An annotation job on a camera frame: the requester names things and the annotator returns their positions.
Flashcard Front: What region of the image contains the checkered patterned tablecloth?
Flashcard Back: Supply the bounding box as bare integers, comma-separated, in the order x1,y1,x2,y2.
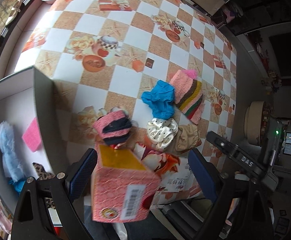
15,0,237,170

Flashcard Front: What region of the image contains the white shoe far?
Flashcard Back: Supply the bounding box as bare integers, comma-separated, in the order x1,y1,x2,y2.
5,0,22,27

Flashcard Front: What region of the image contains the round cream container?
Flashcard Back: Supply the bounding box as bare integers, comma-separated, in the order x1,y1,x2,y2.
244,101,265,146

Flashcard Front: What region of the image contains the pink striped knit hat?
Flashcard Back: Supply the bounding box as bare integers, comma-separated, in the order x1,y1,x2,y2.
169,70,205,125

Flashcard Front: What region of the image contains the light blue fluffy cloth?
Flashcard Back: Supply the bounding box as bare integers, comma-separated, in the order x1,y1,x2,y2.
0,121,24,183

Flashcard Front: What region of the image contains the white illustrated food bag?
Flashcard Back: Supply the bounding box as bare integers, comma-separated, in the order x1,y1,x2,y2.
133,143,201,206

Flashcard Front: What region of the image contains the pink navy knit hat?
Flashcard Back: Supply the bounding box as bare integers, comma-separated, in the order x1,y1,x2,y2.
93,109,132,149

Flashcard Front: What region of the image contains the white open cardboard box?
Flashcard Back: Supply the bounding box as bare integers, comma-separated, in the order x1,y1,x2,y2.
0,66,69,214

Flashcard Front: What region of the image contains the pink patterned tissue box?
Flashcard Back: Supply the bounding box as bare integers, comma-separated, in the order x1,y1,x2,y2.
91,144,161,223

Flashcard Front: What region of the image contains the beige knit hat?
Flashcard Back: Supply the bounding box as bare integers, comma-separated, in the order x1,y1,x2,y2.
168,124,202,154

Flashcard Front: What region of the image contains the pink foam sponge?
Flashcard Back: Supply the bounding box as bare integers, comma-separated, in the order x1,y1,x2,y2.
22,118,42,152

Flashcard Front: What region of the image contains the leopard print scarf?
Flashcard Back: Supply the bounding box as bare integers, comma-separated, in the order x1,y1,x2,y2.
33,163,55,209

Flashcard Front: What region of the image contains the white polka dot scrunchie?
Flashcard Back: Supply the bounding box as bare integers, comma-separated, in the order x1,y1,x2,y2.
146,118,178,152

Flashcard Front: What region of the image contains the blue textured cloth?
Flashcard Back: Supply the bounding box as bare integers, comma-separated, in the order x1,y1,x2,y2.
8,178,26,196
141,80,175,120

